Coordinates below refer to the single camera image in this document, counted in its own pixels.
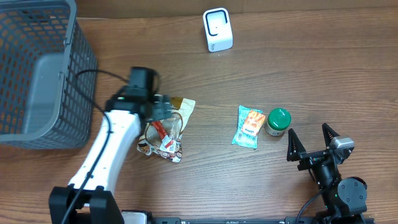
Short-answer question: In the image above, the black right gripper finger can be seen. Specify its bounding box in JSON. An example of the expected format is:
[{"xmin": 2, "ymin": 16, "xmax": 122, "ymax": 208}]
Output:
[
  {"xmin": 287, "ymin": 128, "xmax": 307, "ymax": 161},
  {"xmin": 322, "ymin": 123, "xmax": 339, "ymax": 149}
]

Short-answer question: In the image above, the brown white snack bag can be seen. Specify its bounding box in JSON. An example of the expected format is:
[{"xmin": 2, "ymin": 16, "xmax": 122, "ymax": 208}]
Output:
[{"xmin": 137, "ymin": 97, "xmax": 196, "ymax": 163}]

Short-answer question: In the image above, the green lid jar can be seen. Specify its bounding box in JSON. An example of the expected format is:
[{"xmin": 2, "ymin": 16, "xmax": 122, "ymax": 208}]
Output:
[{"xmin": 265, "ymin": 108, "xmax": 292, "ymax": 136}]

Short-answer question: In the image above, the teal orange snack packet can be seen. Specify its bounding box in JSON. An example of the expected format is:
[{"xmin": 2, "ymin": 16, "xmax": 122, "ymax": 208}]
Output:
[{"xmin": 231, "ymin": 105, "xmax": 266, "ymax": 149}]

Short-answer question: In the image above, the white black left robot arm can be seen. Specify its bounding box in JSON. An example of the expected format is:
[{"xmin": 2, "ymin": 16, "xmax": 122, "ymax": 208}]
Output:
[{"xmin": 49, "ymin": 67, "xmax": 172, "ymax": 223}]

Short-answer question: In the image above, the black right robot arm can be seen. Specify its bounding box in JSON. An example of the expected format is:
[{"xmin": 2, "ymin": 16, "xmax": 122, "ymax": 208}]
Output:
[{"xmin": 287, "ymin": 123, "xmax": 368, "ymax": 223}]

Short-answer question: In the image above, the white barcode scanner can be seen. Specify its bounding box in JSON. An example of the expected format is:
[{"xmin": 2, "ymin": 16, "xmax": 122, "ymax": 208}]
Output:
[{"xmin": 203, "ymin": 7, "xmax": 233, "ymax": 52}]

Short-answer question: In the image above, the grey plastic mesh basket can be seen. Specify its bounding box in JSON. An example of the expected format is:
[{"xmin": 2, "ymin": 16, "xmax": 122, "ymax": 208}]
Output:
[{"xmin": 1, "ymin": 0, "xmax": 97, "ymax": 149}]

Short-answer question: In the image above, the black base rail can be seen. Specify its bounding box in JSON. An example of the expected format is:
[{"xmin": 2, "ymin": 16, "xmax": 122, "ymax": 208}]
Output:
[{"xmin": 121, "ymin": 211, "xmax": 376, "ymax": 224}]

